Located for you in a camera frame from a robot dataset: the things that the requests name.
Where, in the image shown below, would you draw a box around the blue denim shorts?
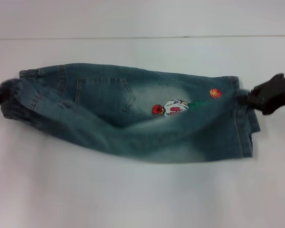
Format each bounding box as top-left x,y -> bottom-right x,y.
1,63 -> 262,166

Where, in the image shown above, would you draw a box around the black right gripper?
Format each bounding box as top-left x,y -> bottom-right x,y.
237,73 -> 285,116

